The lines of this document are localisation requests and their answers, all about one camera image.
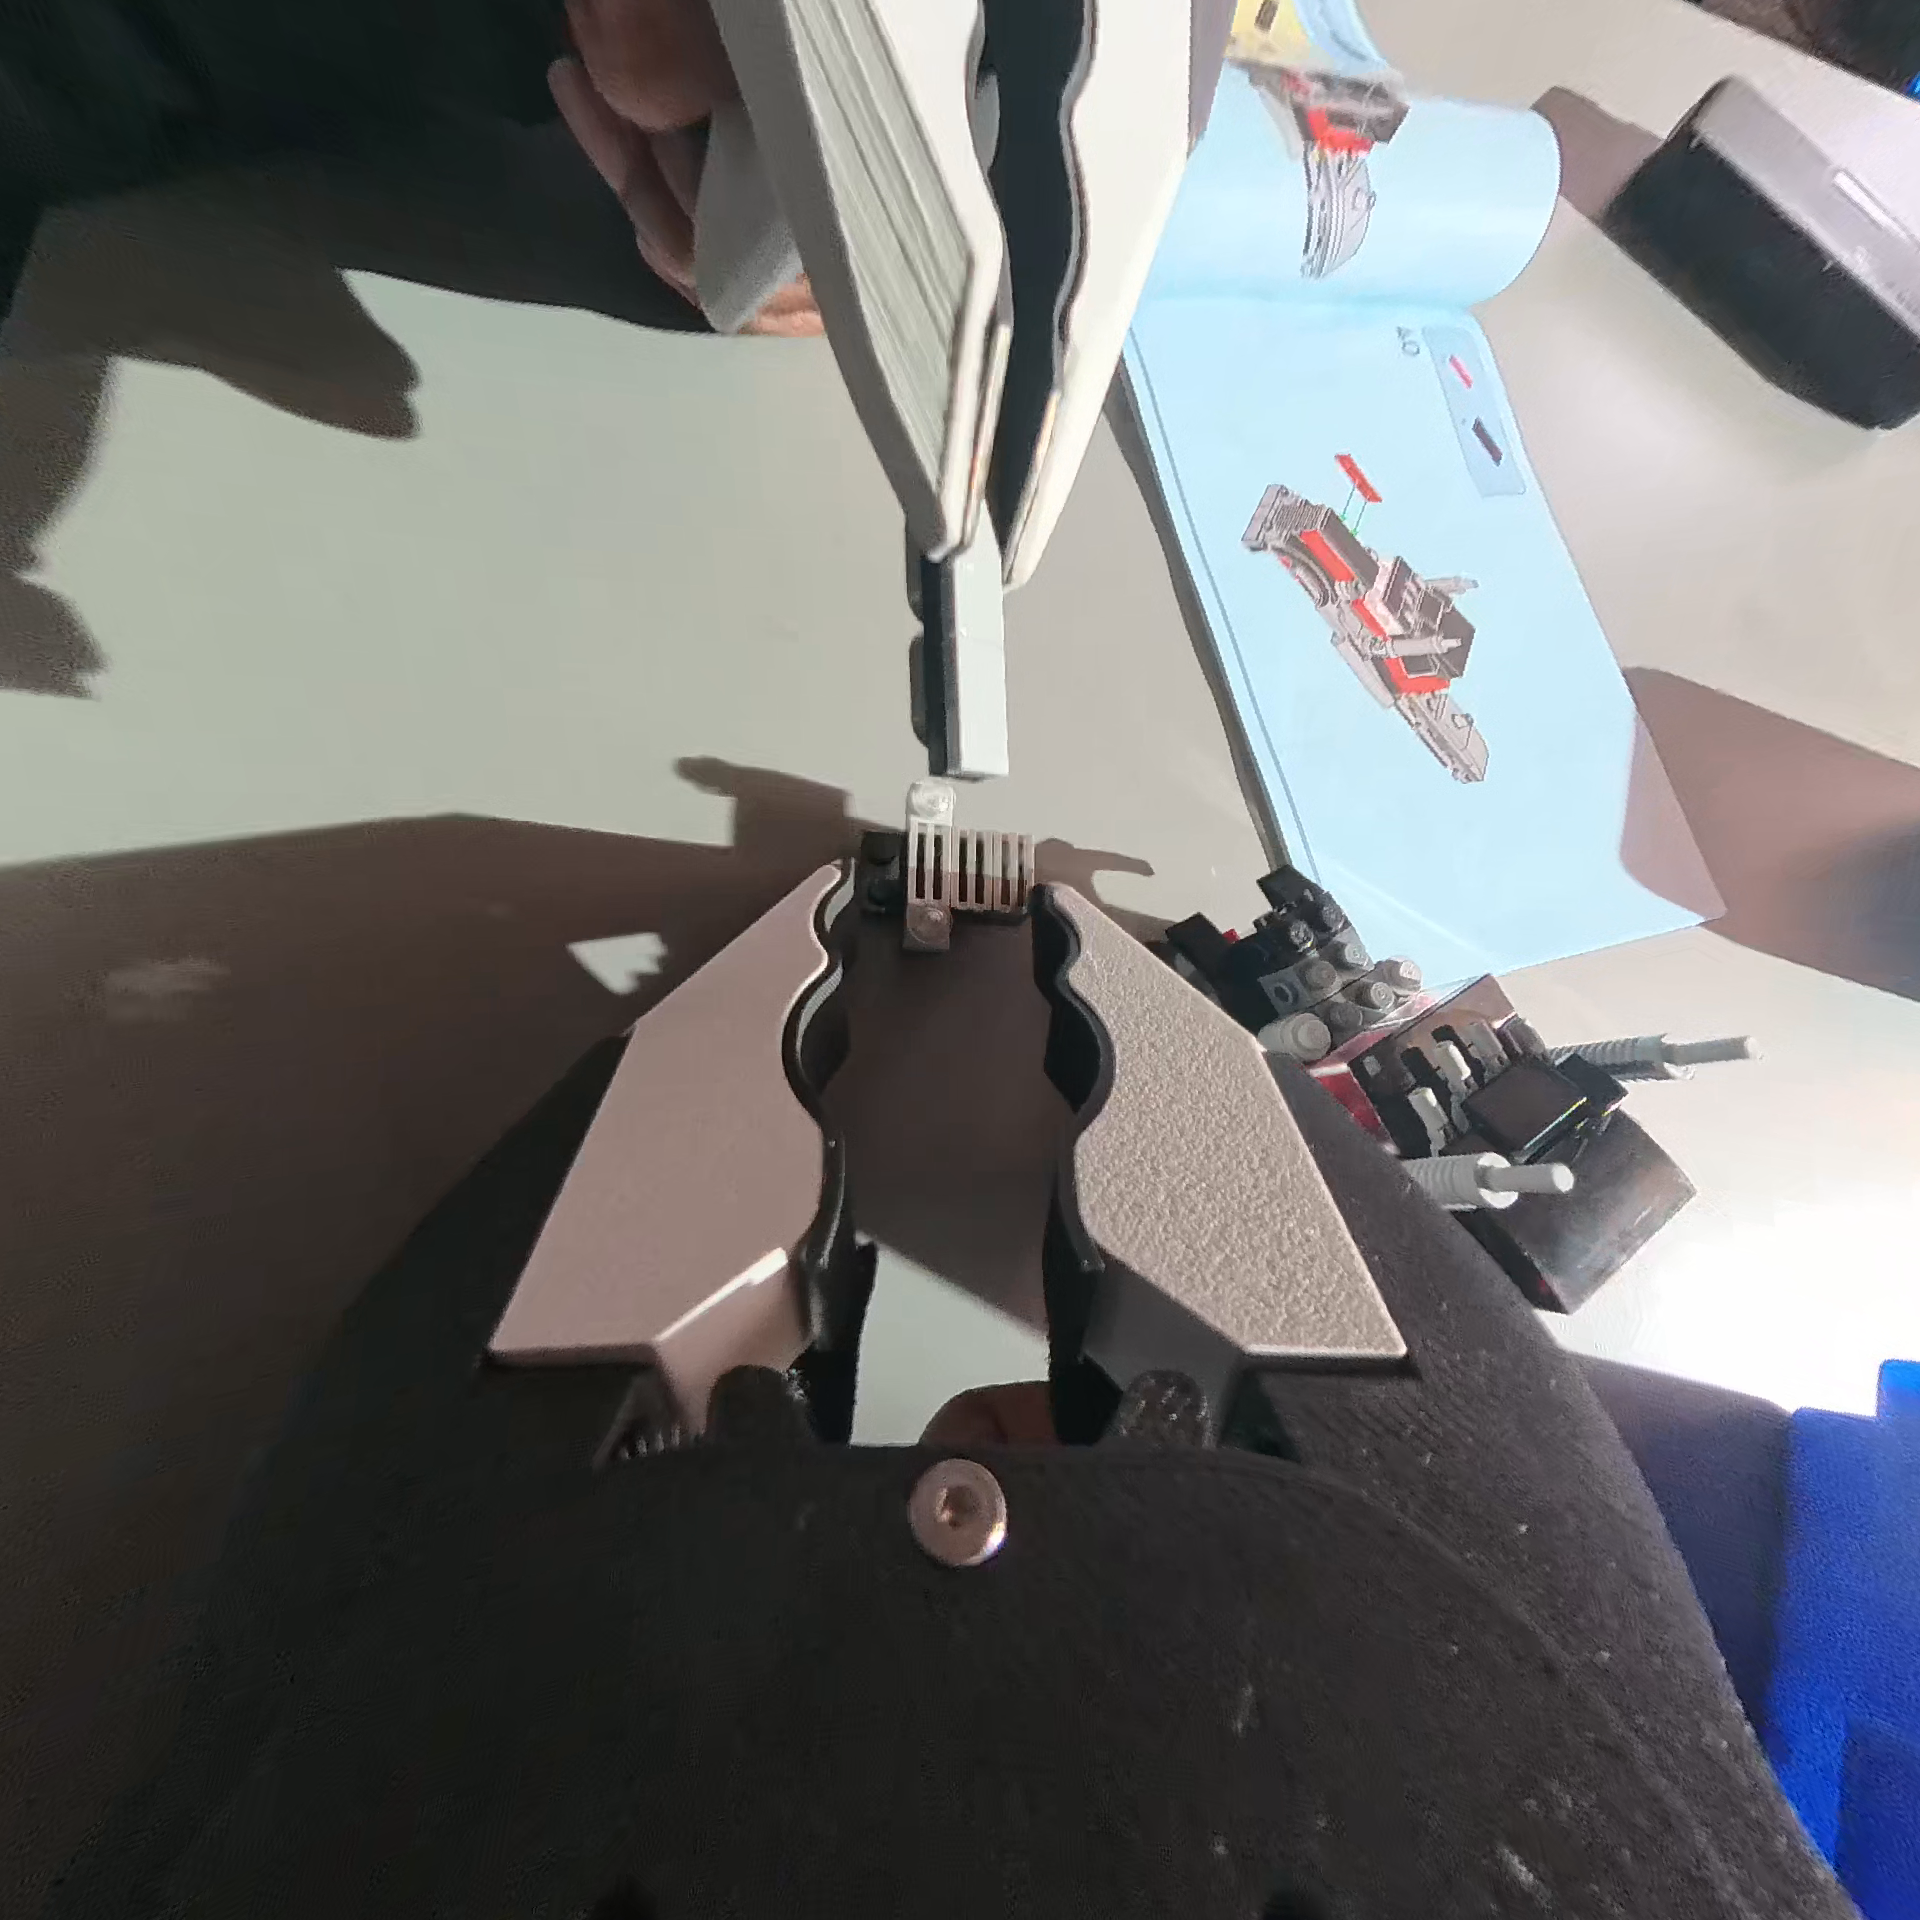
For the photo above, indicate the person's left hand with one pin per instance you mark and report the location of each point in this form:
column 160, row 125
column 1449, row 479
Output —
column 644, row 105

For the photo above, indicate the grey desk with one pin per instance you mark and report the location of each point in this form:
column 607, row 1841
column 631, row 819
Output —
column 451, row 601

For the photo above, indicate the person's right hand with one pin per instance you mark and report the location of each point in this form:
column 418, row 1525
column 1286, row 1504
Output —
column 990, row 1419

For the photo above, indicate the person's left forearm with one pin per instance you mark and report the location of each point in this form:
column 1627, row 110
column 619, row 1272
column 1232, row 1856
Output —
column 225, row 75

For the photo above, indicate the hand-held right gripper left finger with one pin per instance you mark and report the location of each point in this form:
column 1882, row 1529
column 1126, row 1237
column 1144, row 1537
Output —
column 675, row 1184

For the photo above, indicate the black toy brick plate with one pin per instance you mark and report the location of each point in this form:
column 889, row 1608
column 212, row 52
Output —
column 974, row 674

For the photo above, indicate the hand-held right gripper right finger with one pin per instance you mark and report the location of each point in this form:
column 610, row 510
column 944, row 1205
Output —
column 1214, row 1200

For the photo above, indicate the black box device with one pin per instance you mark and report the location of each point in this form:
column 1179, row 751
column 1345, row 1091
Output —
column 1771, row 254

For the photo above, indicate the black red toy truck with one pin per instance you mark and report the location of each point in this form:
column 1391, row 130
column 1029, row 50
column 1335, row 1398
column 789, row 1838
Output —
column 1514, row 1111

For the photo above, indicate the blue plastic bin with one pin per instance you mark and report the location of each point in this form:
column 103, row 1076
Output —
column 1844, row 1574

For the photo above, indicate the blue instruction booklet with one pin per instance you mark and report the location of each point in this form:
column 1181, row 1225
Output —
column 1501, row 840

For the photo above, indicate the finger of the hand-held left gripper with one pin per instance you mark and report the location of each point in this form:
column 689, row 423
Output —
column 884, row 225
column 1140, row 151

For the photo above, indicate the small grey grille brick assembly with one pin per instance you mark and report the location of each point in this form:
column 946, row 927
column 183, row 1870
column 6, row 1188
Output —
column 961, row 871

